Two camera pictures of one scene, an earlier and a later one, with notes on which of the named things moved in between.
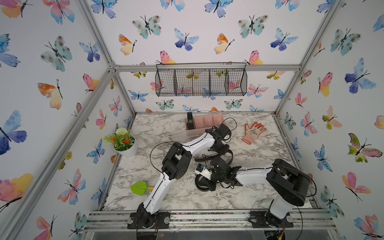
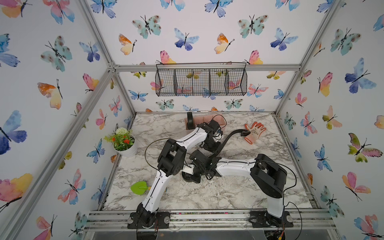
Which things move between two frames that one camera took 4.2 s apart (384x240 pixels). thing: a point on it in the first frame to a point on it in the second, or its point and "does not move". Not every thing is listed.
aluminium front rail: [303, 220] does not move
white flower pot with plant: [124, 142] does not move
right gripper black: [202, 180] to [190, 178]
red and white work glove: [251, 133] does not move
